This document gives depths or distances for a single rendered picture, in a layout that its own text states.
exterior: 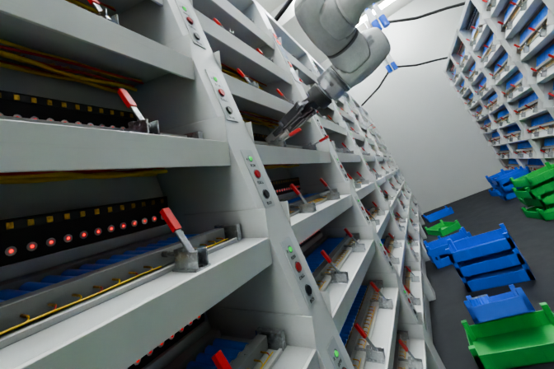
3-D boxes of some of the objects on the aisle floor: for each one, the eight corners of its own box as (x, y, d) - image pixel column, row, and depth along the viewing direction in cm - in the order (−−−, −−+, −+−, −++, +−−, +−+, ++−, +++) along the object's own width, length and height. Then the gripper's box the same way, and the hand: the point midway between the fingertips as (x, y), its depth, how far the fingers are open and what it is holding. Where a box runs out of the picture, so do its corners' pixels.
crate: (475, 315, 132) (465, 296, 135) (524, 303, 124) (513, 283, 128) (474, 324, 108) (462, 301, 112) (536, 310, 100) (521, 287, 104)
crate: (557, 323, 105) (545, 301, 106) (588, 357, 87) (571, 330, 88) (471, 339, 117) (460, 319, 118) (481, 372, 98) (468, 349, 100)
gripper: (325, 88, 92) (273, 135, 100) (308, 76, 79) (251, 132, 87) (339, 105, 90) (285, 151, 98) (325, 95, 77) (265, 151, 85)
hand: (276, 136), depth 91 cm, fingers closed
